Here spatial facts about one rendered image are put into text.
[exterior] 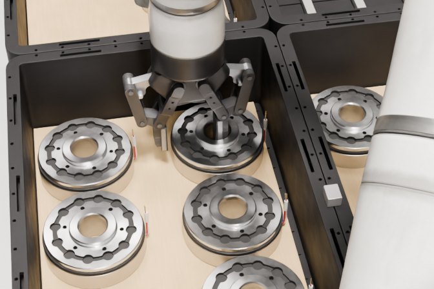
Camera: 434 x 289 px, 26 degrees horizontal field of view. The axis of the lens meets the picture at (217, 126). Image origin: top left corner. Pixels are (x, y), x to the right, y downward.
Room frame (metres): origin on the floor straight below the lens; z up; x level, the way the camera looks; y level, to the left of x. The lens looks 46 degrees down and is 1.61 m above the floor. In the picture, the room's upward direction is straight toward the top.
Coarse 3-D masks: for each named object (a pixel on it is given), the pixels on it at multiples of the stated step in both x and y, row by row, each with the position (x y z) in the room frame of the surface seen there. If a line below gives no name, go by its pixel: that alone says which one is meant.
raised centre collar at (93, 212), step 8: (88, 208) 0.61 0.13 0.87; (96, 208) 0.61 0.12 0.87; (80, 216) 0.60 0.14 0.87; (88, 216) 0.60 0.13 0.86; (96, 216) 0.60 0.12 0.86; (104, 216) 0.60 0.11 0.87; (112, 216) 0.60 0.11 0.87; (72, 224) 0.59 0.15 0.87; (80, 224) 0.59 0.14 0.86; (112, 224) 0.59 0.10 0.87; (72, 232) 0.58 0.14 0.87; (104, 232) 0.58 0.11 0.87; (112, 232) 0.58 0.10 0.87; (72, 240) 0.57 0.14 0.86; (80, 240) 0.57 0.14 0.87; (88, 240) 0.57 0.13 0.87; (96, 240) 0.57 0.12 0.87; (104, 240) 0.57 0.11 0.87
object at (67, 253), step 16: (96, 192) 0.63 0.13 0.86; (112, 192) 0.63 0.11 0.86; (64, 208) 0.61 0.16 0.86; (80, 208) 0.61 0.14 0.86; (112, 208) 0.61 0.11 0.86; (128, 208) 0.61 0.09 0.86; (48, 224) 0.59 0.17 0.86; (64, 224) 0.59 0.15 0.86; (128, 224) 0.59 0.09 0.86; (48, 240) 0.57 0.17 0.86; (64, 240) 0.57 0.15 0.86; (112, 240) 0.57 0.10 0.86; (128, 240) 0.57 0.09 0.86; (64, 256) 0.55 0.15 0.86; (80, 256) 0.55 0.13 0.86; (96, 256) 0.55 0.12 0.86; (112, 256) 0.55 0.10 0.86; (128, 256) 0.55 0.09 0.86
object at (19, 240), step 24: (96, 48) 0.78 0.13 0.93; (120, 48) 0.78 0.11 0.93; (144, 48) 0.78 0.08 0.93; (288, 96) 0.71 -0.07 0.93; (312, 144) 0.64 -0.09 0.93; (24, 168) 0.61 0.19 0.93; (312, 168) 0.62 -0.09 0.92; (24, 192) 0.58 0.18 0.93; (312, 192) 0.58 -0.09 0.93; (24, 216) 0.55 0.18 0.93; (336, 216) 0.55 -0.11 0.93; (24, 240) 0.52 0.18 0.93; (336, 240) 0.52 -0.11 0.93; (24, 264) 0.49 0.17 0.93; (336, 264) 0.49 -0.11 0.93; (24, 288) 0.48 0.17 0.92
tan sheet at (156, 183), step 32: (128, 128) 0.76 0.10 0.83; (160, 160) 0.71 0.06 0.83; (128, 192) 0.66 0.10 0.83; (160, 192) 0.66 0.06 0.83; (160, 224) 0.62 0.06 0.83; (288, 224) 0.62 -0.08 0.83; (160, 256) 0.58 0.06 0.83; (192, 256) 0.58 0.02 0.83; (288, 256) 0.58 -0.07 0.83; (64, 288) 0.54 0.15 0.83; (96, 288) 0.54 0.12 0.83; (128, 288) 0.54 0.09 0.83; (160, 288) 0.54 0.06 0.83; (192, 288) 0.54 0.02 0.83
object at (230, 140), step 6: (204, 120) 0.74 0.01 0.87; (210, 120) 0.74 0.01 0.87; (228, 120) 0.74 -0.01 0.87; (198, 126) 0.73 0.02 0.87; (204, 126) 0.73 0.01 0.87; (228, 126) 0.73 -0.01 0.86; (234, 126) 0.73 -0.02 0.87; (198, 132) 0.72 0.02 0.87; (234, 132) 0.72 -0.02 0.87; (198, 138) 0.71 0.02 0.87; (204, 138) 0.71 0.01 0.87; (228, 138) 0.71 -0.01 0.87; (234, 138) 0.71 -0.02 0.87; (204, 144) 0.70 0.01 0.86; (210, 144) 0.70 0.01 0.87; (216, 144) 0.70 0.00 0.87; (222, 144) 0.70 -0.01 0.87; (228, 144) 0.70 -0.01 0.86
